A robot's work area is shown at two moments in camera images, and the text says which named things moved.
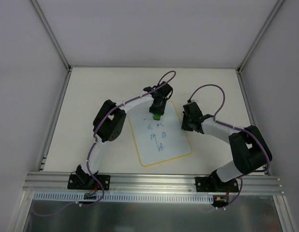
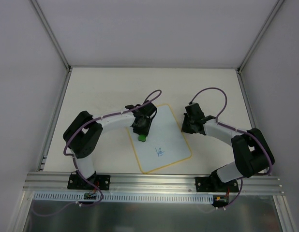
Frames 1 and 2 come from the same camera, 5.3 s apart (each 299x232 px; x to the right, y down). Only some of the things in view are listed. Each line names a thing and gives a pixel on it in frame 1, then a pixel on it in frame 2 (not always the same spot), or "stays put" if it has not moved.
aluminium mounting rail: x=50 y=183 stays put
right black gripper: x=186 y=123 stays put
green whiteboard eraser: x=156 y=116 to x=142 y=137
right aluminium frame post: x=275 y=10 stays put
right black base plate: x=208 y=184 stays put
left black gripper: x=157 y=109 to x=142 y=130
